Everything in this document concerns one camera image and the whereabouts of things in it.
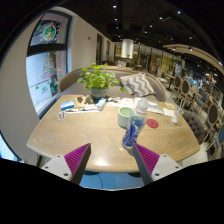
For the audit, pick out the decorated dark-framed window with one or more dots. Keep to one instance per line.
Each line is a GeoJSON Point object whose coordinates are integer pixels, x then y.
{"type": "Point", "coordinates": [45, 73]}

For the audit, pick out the blue and white box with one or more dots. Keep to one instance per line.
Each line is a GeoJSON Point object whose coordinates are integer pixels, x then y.
{"type": "Point", "coordinates": [67, 105]}

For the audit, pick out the group of ceiling lights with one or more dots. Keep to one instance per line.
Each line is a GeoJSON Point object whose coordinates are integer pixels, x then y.
{"type": "Point", "coordinates": [114, 20]}

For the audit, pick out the grey chevron cushion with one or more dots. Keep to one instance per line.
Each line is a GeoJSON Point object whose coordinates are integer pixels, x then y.
{"type": "Point", "coordinates": [137, 85]}

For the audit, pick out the small yellow card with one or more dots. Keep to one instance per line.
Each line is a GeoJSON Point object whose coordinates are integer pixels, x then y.
{"type": "Point", "coordinates": [170, 106]}

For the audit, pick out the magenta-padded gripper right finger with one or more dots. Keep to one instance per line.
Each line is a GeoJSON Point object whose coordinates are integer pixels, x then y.
{"type": "Point", "coordinates": [147, 160]}

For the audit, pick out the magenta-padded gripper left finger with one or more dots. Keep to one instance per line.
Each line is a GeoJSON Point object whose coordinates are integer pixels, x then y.
{"type": "Point", "coordinates": [77, 159]}

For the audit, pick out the pale green mug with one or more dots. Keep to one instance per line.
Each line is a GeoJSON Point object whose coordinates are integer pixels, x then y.
{"type": "Point", "coordinates": [123, 116]}

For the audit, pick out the flat round red coaster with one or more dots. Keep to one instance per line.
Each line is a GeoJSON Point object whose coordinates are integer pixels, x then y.
{"type": "Point", "coordinates": [153, 123]}

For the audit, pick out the grey curved sofa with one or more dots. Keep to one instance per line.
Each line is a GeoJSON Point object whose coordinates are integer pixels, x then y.
{"type": "Point", "coordinates": [70, 88]}

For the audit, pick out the clear drinking glass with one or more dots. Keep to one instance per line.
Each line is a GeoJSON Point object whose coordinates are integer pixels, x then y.
{"type": "Point", "coordinates": [176, 116]}

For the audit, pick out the white round column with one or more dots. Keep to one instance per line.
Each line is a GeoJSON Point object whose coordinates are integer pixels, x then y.
{"type": "Point", "coordinates": [127, 48]}

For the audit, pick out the group of dining chairs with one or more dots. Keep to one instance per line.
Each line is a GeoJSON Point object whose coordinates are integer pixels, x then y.
{"type": "Point", "coordinates": [212, 115]}

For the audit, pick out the dark grey tufted chair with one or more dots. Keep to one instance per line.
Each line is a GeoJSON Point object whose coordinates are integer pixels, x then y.
{"type": "Point", "coordinates": [196, 126]}

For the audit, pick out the green potted plant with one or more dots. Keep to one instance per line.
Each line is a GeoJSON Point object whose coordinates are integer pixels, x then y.
{"type": "Point", "coordinates": [97, 79]}

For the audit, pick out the white printed leaflet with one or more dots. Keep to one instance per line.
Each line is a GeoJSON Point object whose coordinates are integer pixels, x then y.
{"type": "Point", "coordinates": [121, 102]}

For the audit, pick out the clear blue-labelled water bottle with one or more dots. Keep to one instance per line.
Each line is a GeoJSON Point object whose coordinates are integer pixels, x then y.
{"type": "Point", "coordinates": [135, 128]}

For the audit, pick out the pill blister pack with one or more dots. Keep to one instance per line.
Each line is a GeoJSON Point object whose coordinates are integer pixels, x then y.
{"type": "Point", "coordinates": [62, 115]}

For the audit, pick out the white paper napkin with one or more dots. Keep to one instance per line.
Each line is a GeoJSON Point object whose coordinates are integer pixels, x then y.
{"type": "Point", "coordinates": [168, 112]}

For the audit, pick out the small light blue carton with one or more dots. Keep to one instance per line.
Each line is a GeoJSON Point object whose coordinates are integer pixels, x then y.
{"type": "Point", "coordinates": [101, 104]}

